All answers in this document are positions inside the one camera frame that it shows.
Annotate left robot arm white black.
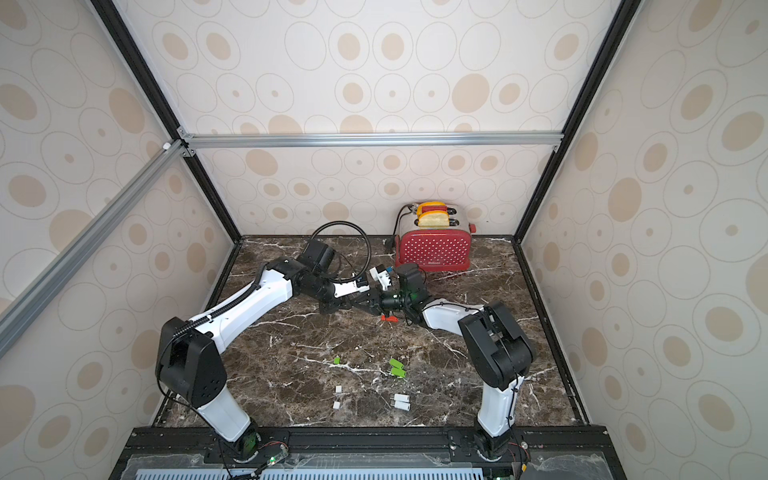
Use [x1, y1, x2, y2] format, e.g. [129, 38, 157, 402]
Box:
[155, 238, 370, 463]

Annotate yellow toast back slice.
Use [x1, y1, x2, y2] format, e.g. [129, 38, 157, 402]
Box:
[417, 201, 448, 216]

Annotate black toaster power cable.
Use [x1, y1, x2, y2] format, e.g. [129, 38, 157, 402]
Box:
[383, 205, 418, 253]

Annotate red toaster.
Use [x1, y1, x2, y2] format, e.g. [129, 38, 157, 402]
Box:
[395, 212, 476, 272]

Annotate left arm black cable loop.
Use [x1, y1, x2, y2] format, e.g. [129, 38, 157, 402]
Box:
[308, 220, 373, 284]

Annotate left black frame post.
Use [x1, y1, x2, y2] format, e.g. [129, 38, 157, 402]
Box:
[89, 0, 243, 243]

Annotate left diagonal aluminium rail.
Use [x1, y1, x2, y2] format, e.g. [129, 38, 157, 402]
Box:
[1, 139, 185, 355]

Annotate yellow toast slice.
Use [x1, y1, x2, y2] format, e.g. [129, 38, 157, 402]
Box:
[418, 210, 451, 229]
[417, 201, 448, 216]

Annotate right black frame post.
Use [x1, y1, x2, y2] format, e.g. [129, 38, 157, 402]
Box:
[514, 0, 643, 244]

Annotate black frame post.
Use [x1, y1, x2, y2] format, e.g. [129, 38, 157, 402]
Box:
[89, 0, 243, 243]
[514, 0, 643, 244]

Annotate horizontal aluminium rail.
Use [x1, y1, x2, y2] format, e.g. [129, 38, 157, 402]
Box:
[182, 131, 564, 150]

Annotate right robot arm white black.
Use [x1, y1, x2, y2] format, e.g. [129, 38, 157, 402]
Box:
[361, 263, 536, 460]

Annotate yellow toast front slice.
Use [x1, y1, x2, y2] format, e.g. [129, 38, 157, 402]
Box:
[418, 210, 451, 229]

